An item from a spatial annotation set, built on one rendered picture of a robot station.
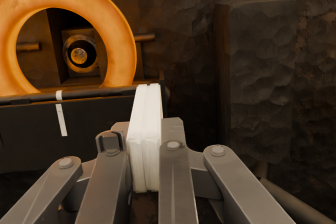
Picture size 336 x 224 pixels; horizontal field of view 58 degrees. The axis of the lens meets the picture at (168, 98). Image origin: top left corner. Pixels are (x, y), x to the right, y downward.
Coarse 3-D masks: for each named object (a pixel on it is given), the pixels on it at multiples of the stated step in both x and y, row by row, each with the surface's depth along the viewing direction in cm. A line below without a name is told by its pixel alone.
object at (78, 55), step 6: (72, 42) 46; (78, 42) 45; (84, 42) 45; (72, 48) 45; (78, 48) 44; (84, 48) 45; (90, 48) 45; (72, 54) 45; (78, 54) 45; (84, 54) 45; (90, 54) 45; (72, 60) 45; (78, 60) 45; (84, 60) 45; (90, 60) 46; (78, 66) 46; (84, 66) 46
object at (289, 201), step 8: (256, 168) 36; (264, 168) 36; (256, 176) 34; (264, 176) 34; (264, 184) 33; (272, 184) 33; (272, 192) 33; (280, 192) 33; (280, 200) 32; (288, 200) 32; (296, 200) 32; (288, 208) 32; (296, 208) 32; (304, 208) 32; (312, 208) 32; (296, 216) 32; (304, 216) 31; (312, 216) 31; (320, 216) 31
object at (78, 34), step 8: (80, 24) 55; (88, 24) 53; (64, 32) 46; (72, 32) 46; (80, 32) 46; (88, 32) 46; (64, 40) 46; (72, 40) 46; (88, 40) 46; (64, 48) 46; (64, 56) 47; (96, 56) 47; (72, 64) 47; (96, 64) 47; (72, 72) 47; (80, 72) 47; (88, 72) 48; (96, 72) 47
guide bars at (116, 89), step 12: (0, 96) 35; (12, 96) 35; (24, 96) 35; (36, 96) 35; (48, 96) 35; (72, 96) 35; (84, 96) 35; (96, 96) 35; (108, 96) 36; (168, 96) 36
